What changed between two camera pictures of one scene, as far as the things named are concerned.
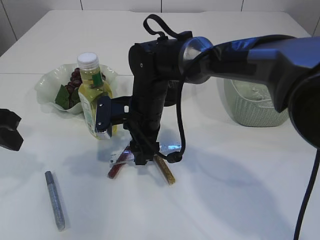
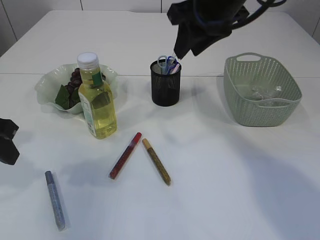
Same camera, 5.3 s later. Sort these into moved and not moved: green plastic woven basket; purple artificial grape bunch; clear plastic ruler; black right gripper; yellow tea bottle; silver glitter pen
Moved: clear plastic ruler; black right gripper
Not moved: purple artificial grape bunch; silver glitter pen; yellow tea bottle; green plastic woven basket
